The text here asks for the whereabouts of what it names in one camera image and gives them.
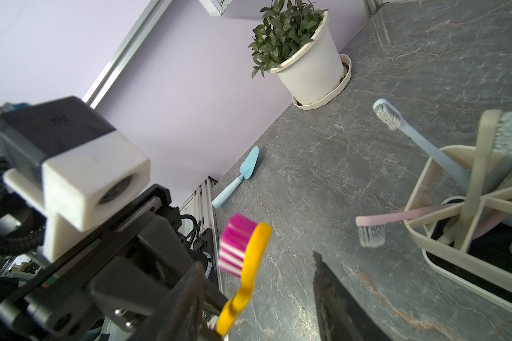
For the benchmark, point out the beige toothbrush holder tray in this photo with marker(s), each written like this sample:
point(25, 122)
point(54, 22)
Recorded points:
point(421, 230)

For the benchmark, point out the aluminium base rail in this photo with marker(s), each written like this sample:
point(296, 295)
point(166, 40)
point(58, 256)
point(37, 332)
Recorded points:
point(200, 230)

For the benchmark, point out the teal hand shovel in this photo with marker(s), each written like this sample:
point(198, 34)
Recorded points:
point(246, 170)

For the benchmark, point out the potted green plant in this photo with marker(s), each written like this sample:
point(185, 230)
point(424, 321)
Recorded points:
point(294, 43)

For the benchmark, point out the pink toothbrush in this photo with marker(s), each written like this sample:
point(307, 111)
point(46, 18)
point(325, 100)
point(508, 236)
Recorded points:
point(491, 221)
point(371, 228)

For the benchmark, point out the yellow toothbrush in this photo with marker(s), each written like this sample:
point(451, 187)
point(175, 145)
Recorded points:
point(242, 246)

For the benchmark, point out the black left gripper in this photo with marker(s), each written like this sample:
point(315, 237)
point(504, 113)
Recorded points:
point(89, 282)

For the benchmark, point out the white wire basket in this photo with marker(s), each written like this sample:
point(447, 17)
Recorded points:
point(215, 7)

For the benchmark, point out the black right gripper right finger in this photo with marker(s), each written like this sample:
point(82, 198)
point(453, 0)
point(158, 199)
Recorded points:
point(339, 315)

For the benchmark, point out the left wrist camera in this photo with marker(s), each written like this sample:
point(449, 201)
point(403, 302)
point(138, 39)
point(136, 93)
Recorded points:
point(72, 165)

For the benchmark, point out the beige toothbrush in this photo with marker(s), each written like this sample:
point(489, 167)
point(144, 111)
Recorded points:
point(494, 135)

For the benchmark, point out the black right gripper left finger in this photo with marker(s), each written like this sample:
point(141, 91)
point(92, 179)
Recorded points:
point(176, 314)

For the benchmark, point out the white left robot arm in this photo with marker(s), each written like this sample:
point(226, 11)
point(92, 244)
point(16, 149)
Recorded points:
point(21, 229)

